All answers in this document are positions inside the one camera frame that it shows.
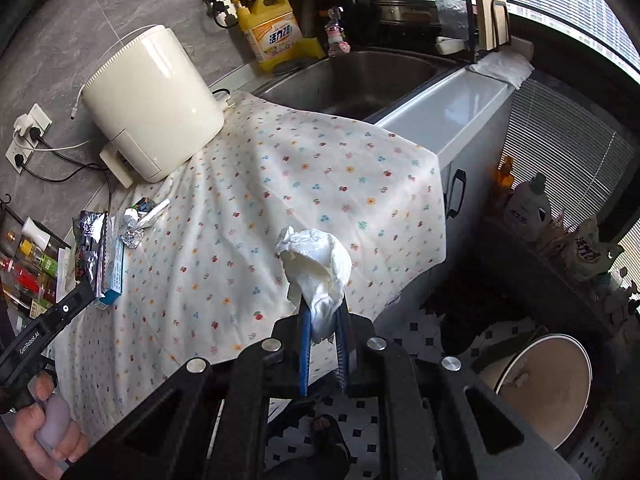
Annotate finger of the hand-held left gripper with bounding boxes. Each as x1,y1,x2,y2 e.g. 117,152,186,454
47,280,97,331

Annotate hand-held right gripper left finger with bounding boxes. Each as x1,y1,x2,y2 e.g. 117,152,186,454
65,305,314,480

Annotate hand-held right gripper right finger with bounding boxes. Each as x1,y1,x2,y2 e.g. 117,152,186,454
332,307,582,480

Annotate blue cardboard box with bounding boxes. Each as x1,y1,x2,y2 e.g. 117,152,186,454
95,237,126,307

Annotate white tissue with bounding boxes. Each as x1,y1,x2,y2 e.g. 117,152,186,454
275,226,354,346

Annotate cream round trash bin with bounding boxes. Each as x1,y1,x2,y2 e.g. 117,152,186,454
475,334,594,454

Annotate person's left hand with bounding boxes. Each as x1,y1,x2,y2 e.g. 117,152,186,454
12,374,90,467

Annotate printed silver foil bag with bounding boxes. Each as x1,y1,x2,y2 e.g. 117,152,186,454
72,211,109,297

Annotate row of condiment bottles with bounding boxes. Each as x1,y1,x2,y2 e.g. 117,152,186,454
0,227,69,321

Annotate person's foot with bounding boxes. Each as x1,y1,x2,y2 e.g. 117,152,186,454
310,414,347,455

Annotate small silver foil ball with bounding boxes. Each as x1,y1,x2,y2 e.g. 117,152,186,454
117,227,146,250

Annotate floral white tablecloth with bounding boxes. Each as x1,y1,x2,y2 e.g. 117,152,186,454
50,91,449,449

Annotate cream air fryer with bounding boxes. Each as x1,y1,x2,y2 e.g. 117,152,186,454
80,27,227,189

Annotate grey detergent jug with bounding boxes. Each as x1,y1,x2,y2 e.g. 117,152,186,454
505,172,551,242

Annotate orange glass bottle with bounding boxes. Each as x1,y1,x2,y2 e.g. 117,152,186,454
495,156,516,189

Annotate grey sink cabinet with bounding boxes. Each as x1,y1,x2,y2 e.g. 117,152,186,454
372,65,517,322

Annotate detergent refill pouches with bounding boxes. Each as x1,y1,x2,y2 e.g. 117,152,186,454
537,214,626,282

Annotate steel kitchen sink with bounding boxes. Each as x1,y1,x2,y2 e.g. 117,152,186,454
257,45,459,122

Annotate window blinds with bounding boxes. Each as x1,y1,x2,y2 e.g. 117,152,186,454
502,77,640,242

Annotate small pink-capped bottle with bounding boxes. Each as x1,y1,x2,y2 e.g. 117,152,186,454
325,6,349,57

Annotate yellow detergent bottle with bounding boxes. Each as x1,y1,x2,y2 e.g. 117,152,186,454
235,0,304,74

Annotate white counter cloth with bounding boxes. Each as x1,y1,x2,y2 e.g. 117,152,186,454
467,52,535,87

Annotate white soap dish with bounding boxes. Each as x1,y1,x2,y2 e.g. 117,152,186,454
434,35,464,56

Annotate steel pot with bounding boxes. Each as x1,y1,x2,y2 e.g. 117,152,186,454
372,0,442,27

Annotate wooden cutting board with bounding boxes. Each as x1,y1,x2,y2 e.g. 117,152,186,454
472,0,507,52

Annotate black wire spice rack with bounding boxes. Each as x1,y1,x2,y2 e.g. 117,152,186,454
0,192,71,322

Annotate black appliance cable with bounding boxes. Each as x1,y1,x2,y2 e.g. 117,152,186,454
14,156,114,212

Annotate white charging cable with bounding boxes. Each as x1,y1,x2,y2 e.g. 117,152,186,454
12,27,167,152

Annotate white wall sockets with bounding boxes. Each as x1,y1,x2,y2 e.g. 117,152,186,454
5,102,54,176

